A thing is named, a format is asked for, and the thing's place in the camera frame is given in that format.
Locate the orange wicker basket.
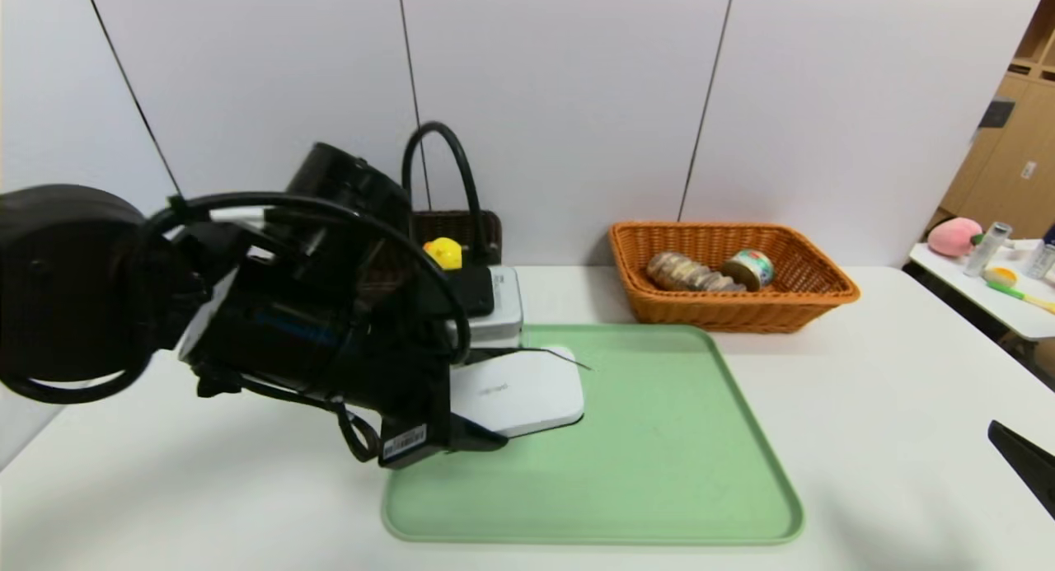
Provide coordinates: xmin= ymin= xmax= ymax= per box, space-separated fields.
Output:
xmin=608 ymin=222 xmax=860 ymax=335

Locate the white side table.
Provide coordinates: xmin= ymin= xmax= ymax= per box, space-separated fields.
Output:
xmin=907 ymin=241 xmax=1055 ymax=343

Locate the yellow and green toothbrush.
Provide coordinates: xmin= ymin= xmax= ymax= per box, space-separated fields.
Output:
xmin=982 ymin=268 xmax=1055 ymax=316

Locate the light wooden cabinet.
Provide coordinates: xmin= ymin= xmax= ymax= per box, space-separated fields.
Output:
xmin=938 ymin=0 xmax=1055 ymax=242

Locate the green labelled cat food can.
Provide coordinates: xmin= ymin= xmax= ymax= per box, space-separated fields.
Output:
xmin=723 ymin=250 xmax=776 ymax=293

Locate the pink peach plush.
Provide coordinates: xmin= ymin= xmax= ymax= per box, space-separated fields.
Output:
xmin=926 ymin=218 xmax=983 ymax=260

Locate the white rectangular box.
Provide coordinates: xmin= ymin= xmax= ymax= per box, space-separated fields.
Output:
xmin=449 ymin=346 xmax=587 ymax=439

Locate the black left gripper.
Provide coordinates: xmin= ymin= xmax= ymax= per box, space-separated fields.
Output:
xmin=341 ymin=330 xmax=509 ymax=470

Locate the dark brown wicker basket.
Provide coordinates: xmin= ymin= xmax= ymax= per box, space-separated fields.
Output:
xmin=409 ymin=210 xmax=504 ymax=267

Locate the yellow duck toy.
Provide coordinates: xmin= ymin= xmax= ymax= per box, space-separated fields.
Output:
xmin=423 ymin=237 xmax=464 ymax=271

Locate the brown striped bread roll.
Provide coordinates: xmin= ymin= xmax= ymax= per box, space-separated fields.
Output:
xmin=647 ymin=252 xmax=748 ymax=293

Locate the clear plastic bottle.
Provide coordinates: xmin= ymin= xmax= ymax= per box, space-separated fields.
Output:
xmin=962 ymin=223 xmax=1011 ymax=279
xmin=1022 ymin=243 xmax=1055 ymax=282

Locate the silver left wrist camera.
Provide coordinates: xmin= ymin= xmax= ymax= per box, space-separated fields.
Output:
xmin=445 ymin=264 xmax=525 ymax=350

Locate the light green plastic tray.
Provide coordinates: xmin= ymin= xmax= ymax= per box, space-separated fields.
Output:
xmin=382 ymin=324 xmax=805 ymax=545

